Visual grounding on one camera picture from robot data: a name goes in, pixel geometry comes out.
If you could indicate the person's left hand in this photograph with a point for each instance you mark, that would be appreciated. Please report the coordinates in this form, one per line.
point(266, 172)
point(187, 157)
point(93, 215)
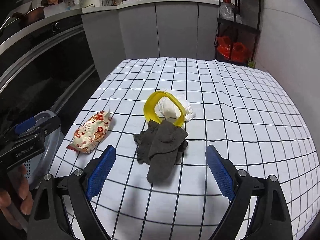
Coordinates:
point(21, 186)

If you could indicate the black built-in oven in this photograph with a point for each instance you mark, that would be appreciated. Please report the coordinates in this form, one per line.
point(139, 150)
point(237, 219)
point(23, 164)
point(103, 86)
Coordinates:
point(47, 66)

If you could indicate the brown cooking pot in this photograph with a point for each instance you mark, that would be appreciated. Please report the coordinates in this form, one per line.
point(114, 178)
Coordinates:
point(30, 17)

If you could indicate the red patterned snack wrapper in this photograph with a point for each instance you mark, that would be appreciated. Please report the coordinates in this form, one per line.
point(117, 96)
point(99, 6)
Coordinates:
point(90, 133)

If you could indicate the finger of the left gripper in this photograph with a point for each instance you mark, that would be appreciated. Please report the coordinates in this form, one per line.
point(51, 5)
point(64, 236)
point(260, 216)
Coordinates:
point(25, 125)
point(46, 125)

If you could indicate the grey kitchen cabinets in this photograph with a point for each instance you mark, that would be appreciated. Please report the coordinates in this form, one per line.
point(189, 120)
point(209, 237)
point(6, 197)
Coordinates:
point(157, 29)

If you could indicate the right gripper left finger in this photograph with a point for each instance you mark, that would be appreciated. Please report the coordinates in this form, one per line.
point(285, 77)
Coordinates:
point(49, 220)

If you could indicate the white black checked tablecloth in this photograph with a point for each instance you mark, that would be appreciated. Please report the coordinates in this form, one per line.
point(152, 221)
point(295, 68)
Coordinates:
point(243, 112)

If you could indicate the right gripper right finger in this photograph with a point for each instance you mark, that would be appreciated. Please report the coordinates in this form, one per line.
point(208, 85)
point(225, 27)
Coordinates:
point(271, 218)

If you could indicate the red plastic bag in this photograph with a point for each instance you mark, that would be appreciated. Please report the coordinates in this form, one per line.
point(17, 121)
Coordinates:
point(234, 51)

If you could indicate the dark grey cloth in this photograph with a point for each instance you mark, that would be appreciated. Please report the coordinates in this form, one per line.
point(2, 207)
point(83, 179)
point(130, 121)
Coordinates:
point(161, 147)

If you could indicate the clear bag on shelf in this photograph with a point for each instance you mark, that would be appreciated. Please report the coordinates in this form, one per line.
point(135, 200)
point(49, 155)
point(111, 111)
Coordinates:
point(227, 12)

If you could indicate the crumpled white tissue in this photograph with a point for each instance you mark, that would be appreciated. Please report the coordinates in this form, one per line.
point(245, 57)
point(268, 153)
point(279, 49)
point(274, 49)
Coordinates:
point(167, 109)

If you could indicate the black metal shelf rack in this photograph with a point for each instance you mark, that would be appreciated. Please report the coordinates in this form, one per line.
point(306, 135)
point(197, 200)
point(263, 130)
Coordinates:
point(238, 31)

